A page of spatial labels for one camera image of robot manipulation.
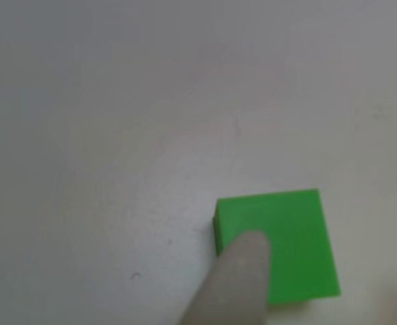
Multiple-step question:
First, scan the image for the green cube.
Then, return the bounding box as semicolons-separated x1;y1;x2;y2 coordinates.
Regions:
212;188;342;305

